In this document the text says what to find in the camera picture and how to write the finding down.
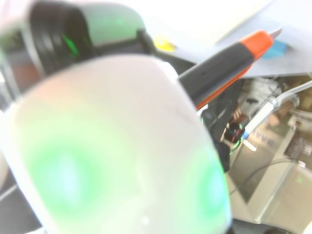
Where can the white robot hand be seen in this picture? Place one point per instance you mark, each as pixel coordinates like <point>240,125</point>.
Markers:
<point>109,146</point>

